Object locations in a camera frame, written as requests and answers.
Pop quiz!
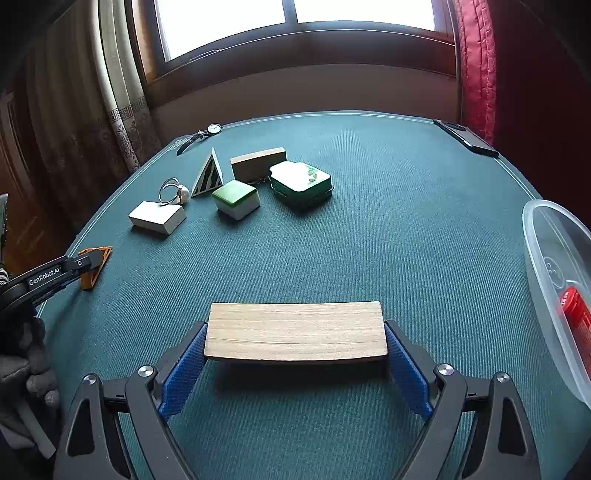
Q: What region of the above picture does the black smartphone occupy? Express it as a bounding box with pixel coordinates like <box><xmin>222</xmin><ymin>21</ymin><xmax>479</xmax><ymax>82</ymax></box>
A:
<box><xmin>433</xmin><ymin>119</ymin><xmax>499</xmax><ymax>158</ymax></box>

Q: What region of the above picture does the clear plastic bowl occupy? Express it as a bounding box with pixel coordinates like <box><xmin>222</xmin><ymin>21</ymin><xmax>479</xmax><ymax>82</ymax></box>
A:
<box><xmin>522</xmin><ymin>199</ymin><xmax>590</xmax><ymax>405</ymax></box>

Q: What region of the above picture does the green white mahjong tile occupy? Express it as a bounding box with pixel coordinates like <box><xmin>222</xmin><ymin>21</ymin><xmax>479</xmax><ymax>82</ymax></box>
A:
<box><xmin>211</xmin><ymin>180</ymin><xmax>260</xmax><ymax>221</ymax></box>

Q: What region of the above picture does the long natural wooden block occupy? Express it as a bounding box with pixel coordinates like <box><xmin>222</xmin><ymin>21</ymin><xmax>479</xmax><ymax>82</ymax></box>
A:
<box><xmin>204</xmin><ymin>302</ymin><xmax>388</xmax><ymax>362</ymax></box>

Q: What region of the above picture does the long white wooden block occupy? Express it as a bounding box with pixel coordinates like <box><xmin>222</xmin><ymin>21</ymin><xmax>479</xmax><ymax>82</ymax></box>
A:
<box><xmin>128</xmin><ymin>201</ymin><xmax>186</xmax><ymax>235</ymax></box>

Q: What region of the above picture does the red quilted curtain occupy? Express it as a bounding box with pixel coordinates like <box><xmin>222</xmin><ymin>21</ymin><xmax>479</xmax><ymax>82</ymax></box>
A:
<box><xmin>452</xmin><ymin>0</ymin><xmax>497</xmax><ymax>144</ymax></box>

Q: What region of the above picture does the beige patterned curtain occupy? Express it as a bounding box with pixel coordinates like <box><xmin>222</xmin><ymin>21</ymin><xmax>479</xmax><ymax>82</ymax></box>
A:
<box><xmin>15</xmin><ymin>1</ymin><xmax>161</xmax><ymax>229</ymax></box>

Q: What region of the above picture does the small tan wooden block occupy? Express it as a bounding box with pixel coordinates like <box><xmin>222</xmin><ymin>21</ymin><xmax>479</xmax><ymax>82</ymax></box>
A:
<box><xmin>230</xmin><ymin>147</ymin><xmax>287</xmax><ymax>184</ymax></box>

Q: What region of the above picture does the grey gloved left hand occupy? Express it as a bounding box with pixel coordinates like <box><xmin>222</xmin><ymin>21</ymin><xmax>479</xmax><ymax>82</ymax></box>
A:
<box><xmin>1</xmin><ymin>307</ymin><xmax>60</xmax><ymax>459</ymax></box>

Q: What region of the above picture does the metal ring with pearl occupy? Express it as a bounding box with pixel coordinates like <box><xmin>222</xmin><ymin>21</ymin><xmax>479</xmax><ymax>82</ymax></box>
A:
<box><xmin>157</xmin><ymin>177</ymin><xmax>192</xmax><ymax>206</ymax></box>

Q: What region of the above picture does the red Skittles candy can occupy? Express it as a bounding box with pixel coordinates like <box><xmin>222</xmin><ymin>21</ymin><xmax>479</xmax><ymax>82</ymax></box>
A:
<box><xmin>560</xmin><ymin>287</ymin><xmax>590</xmax><ymax>372</ymax></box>

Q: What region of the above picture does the brown wooden window frame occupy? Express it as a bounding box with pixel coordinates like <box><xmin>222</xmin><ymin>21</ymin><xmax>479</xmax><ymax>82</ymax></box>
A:
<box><xmin>124</xmin><ymin>1</ymin><xmax>460</xmax><ymax>107</ymax></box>

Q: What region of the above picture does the orange striped triangular block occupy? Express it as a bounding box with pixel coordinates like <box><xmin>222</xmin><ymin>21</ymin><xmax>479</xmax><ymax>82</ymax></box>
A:
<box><xmin>77</xmin><ymin>246</ymin><xmax>113</xmax><ymax>291</ymax></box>

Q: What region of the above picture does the white striped triangular block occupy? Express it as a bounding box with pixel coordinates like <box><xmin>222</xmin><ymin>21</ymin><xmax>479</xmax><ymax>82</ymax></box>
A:
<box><xmin>191</xmin><ymin>149</ymin><xmax>223</xmax><ymax>197</ymax></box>

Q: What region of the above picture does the green tin box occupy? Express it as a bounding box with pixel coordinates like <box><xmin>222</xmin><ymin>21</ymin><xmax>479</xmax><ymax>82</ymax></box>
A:
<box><xmin>270</xmin><ymin>161</ymin><xmax>334</xmax><ymax>210</ymax></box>

